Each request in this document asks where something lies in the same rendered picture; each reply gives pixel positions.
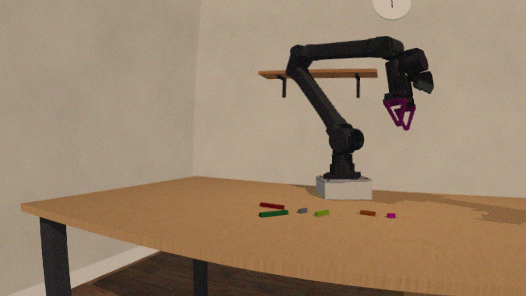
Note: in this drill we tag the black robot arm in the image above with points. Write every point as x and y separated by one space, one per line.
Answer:
345 141

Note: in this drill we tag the red rod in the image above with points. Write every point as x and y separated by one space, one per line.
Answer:
275 206

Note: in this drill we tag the orange rod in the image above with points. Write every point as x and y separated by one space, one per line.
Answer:
370 213

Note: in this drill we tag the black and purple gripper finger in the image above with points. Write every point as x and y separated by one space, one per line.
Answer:
412 110
388 104

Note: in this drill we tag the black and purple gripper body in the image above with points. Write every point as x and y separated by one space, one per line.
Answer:
395 95

